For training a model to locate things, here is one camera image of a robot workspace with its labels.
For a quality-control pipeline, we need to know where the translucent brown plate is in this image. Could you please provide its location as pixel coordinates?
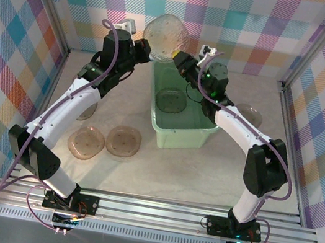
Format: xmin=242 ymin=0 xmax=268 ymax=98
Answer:
xmin=138 ymin=9 xmax=196 ymax=67
xmin=65 ymin=123 xmax=108 ymax=164
xmin=154 ymin=86 xmax=189 ymax=116
xmin=232 ymin=101 xmax=265 ymax=128
xmin=104 ymin=122 xmax=144 ymax=159
xmin=75 ymin=99 xmax=100 ymax=124

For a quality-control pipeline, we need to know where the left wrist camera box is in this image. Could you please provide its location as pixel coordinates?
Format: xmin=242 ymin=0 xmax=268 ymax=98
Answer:
xmin=112 ymin=15 xmax=139 ymax=36

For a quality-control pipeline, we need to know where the green plastic bin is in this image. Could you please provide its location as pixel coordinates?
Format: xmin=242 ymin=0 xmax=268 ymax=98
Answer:
xmin=138 ymin=58 xmax=230 ymax=158

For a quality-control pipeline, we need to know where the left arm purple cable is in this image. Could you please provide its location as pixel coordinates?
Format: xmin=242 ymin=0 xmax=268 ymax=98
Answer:
xmin=0 ymin=5 xmax=126 ymax=237

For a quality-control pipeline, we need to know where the wide aluminium extrusion rail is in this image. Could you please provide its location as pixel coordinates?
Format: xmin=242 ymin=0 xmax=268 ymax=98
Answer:
xmin=0 ymin=174 xmax=324 ymax=243

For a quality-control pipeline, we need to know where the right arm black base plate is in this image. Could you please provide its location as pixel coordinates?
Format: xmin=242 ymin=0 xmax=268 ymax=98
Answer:
xmin=204 ymin=213 xmax=265 ymax=243

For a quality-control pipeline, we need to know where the thin black wire loop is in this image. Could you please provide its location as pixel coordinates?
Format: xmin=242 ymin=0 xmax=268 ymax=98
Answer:
xmin=198 ymin=215 xmax=211 ymax=230

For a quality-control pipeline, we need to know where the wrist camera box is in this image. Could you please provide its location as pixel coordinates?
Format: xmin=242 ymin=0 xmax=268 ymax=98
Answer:
xmin=112 ymin=15 xmax=139 ymax=36
xmin=195 ymin=43 xmax=218 ymax=70

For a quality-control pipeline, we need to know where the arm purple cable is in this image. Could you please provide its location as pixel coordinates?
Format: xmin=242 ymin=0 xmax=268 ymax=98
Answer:
xmin=167 ymin=48 xmax=314 ymax=243
xmin=0 ymin=5 xmax=126 ymax=237

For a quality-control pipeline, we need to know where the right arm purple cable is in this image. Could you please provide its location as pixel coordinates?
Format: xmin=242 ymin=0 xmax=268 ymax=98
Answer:
xmin=167 ymin=48 xmax=314 ymax=243

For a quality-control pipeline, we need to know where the aluminium side rail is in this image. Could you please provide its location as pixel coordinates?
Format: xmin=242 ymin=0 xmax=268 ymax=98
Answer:
xmin=257 ymin=82 xmax=325 ymax=228
xmin=6 ymin=43 xmax=70 ymax=185

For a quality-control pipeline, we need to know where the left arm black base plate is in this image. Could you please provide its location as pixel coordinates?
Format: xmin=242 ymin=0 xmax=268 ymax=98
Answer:
xmin=41 ymin=187 xmax=100 ymax=218

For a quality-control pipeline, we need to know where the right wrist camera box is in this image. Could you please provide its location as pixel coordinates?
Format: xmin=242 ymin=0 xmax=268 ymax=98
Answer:
xmin=195 ymin=43 xmax=218 ymax=70

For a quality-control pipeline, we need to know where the white slotted cable duct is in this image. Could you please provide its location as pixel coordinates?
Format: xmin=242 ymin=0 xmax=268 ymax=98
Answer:
xmin=0 ymin=204 xmax=221 ymax=243

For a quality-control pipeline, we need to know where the narrow aluminium extrusion rail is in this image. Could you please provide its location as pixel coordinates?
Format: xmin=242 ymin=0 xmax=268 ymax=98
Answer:
xmin=7 ymin=163 xmax=305 ymax=231

